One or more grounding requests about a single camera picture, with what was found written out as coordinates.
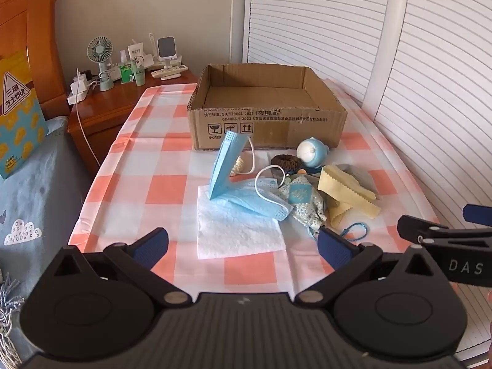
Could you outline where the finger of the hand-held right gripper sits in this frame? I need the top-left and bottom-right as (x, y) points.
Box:
(397, 215), (492, 287)
(463, 204), (492, 224)

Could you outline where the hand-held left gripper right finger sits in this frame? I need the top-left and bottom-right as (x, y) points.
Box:
(294, 228), (437, 308)

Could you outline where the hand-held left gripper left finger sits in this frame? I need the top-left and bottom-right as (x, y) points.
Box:
(54, 228), (192, 308)

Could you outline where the blue cord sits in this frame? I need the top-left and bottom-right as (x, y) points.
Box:
(307, 221), (369, 243)

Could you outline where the floral fabric pouch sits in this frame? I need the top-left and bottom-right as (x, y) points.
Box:
(277, 175), (328, 235)

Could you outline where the yellow cloth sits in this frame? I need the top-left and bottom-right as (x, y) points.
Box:
(317, 165), (381, 228)

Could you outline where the white tissue paper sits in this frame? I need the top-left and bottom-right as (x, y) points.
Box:
(197, 184), (287, 260)

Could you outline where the brown cardboard box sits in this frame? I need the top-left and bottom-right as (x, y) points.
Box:
(188, 63), (348, 150)

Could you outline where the round blue white toy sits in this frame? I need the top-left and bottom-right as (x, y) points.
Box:
(297, 137), (330, 169)

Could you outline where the brown hair scrunchie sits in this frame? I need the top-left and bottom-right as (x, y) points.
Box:
(271, 154), (304, 173)

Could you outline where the blue cloud print bedsheet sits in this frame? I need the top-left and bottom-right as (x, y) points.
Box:
(0, 115), (93, 316)

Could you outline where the wooden nightstand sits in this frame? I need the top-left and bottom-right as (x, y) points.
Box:
(67, 65), (200, 179)

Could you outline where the grey fringed cloth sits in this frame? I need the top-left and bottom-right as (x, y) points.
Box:
(0, 273), (24, 358)

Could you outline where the white power strip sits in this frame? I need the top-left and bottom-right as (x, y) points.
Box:
(67, 77), (93, 105)

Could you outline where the green tube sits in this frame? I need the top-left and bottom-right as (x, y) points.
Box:
(132, 56), (146, 86)

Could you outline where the green pump bottle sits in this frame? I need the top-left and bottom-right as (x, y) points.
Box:
(118, 51), (133, 84)

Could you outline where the green desk fan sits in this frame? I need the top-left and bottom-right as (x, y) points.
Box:
(86, 36), (116, 92)

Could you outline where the wooden headboard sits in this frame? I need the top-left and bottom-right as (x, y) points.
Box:
(0, 0), (70, 131)

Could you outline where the white charging cable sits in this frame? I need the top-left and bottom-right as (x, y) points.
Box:
(75, 67), (102, 170)

